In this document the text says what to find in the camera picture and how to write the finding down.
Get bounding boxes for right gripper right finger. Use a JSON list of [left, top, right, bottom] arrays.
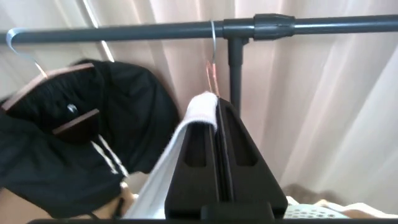
[[218, 97, 289, 219]]

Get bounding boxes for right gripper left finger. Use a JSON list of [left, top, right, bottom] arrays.
[[164, 121, 226, 219]]

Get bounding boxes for white t-shirt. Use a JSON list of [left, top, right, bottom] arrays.
[[123, 91, 219, 220]]

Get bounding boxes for black shorts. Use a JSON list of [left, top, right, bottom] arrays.
[[0, 58, 181, 220]]

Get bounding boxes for pink clothes hanger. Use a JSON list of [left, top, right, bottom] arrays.
[[205, 20, 221, 99], [1, 27, 100, 136]]

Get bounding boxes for white laundry basket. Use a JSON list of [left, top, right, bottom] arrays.
[[284, 203, 349, 220]]

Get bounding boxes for black clothes rack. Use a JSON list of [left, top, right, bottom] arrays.
[[0, 13, 398, 118]]

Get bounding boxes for beige curtain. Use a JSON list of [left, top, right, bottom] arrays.
[[0, 0, 398, 215]]

